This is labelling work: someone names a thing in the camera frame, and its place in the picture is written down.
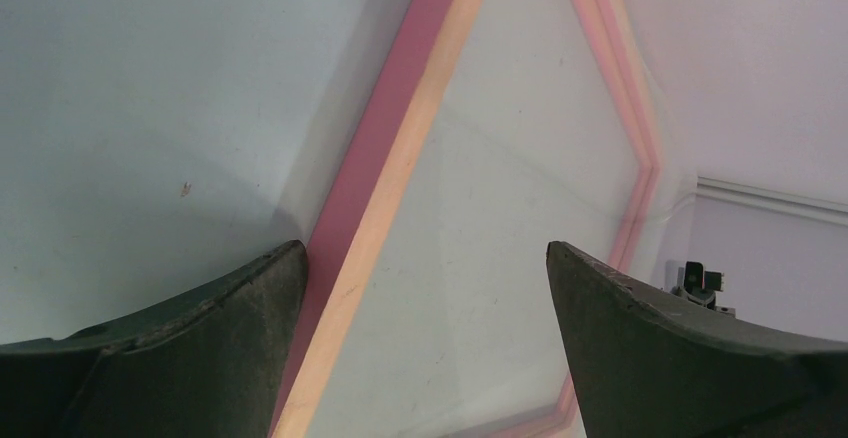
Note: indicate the pink wooden picture frame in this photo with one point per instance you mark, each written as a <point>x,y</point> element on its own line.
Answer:
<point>493,128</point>

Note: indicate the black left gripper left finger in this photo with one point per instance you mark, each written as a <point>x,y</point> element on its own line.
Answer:
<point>205,363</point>

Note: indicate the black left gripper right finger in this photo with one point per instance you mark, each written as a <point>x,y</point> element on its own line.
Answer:
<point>646,363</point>

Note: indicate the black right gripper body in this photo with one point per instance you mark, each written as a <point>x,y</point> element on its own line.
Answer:
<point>692,282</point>

